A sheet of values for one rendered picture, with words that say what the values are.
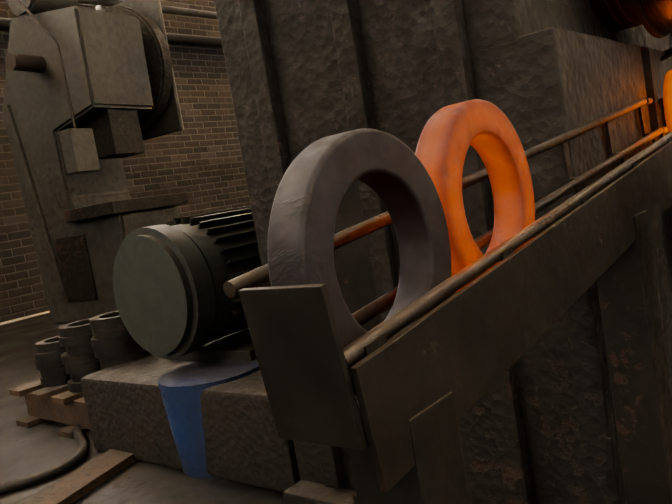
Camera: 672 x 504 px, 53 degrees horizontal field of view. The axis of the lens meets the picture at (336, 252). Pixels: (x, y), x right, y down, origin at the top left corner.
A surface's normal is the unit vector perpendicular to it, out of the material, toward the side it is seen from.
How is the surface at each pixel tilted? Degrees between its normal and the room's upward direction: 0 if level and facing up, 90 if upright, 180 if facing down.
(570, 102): 90
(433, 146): 54
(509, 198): 85
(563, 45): 90
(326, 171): 90
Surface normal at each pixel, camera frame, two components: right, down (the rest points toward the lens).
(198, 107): 0.77, -0.07
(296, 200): -0.61, -0.40
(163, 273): -0.62, 0.18
